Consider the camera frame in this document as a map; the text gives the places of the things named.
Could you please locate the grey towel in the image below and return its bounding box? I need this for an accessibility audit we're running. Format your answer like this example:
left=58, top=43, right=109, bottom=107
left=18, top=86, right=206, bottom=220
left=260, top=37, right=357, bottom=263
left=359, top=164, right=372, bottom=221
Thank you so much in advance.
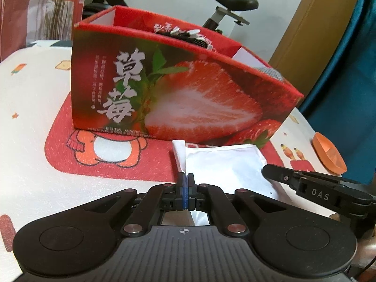
left=254, top=67, right=285, bottom=83

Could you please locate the black fabric wrap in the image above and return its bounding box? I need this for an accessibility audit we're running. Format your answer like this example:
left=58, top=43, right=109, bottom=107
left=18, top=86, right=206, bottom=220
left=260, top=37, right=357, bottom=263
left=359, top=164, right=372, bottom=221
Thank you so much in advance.
left=163, top=29, right=217, bottom=53

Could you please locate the orange paper boat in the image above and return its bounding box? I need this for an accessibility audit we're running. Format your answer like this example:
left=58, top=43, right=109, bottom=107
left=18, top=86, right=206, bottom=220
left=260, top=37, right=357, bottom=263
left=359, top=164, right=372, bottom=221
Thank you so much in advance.
left=312, top=132, right=348, bottom=175

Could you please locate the white cartoon print tablecloth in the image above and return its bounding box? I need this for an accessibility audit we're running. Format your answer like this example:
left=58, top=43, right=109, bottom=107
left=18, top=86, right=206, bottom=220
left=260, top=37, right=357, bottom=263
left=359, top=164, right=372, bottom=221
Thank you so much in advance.
left=0, top=38, right=374, bottom=271

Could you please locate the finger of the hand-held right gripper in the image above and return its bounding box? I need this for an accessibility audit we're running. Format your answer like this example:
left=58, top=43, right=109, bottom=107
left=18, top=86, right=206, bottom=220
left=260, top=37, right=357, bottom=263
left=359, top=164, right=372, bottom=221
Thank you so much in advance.
left=262, top=164, right=299, bottom=187

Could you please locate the red bamboo print curtain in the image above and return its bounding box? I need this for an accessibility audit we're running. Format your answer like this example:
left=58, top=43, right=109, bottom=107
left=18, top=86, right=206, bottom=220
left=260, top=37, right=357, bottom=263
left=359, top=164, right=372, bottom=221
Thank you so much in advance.
left=0, top=0, right=86, bottom=63

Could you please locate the black exercise bike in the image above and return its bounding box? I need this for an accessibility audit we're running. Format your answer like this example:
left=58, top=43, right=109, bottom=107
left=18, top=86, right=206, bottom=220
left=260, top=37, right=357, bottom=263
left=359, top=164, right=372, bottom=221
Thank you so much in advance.
left=82, top=0, right=259, bottom=36

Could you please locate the red strawberry print box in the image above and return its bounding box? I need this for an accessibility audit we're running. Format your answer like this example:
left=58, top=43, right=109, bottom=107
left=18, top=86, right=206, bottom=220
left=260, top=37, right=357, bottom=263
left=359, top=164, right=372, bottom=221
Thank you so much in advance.
left=70, top=5, right=305, bottom=149

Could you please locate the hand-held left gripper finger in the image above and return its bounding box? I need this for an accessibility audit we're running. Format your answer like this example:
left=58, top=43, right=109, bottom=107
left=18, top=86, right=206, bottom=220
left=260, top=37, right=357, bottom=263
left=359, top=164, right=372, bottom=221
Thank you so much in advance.
left=83, top=174, right=188, bottom=238
left=186, top=174, right=288, bottom=238

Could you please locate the white plastic pouch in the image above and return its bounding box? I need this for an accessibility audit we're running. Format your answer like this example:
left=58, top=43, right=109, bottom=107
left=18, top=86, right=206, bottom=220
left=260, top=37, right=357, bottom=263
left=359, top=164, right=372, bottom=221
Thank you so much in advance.
left=160, top=139, right=290, bottom=227

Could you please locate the wooden door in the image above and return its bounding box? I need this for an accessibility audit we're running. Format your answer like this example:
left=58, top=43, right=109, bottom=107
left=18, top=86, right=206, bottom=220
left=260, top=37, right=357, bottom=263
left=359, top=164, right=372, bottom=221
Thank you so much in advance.
left=269, top=0, right=365, bottom=78

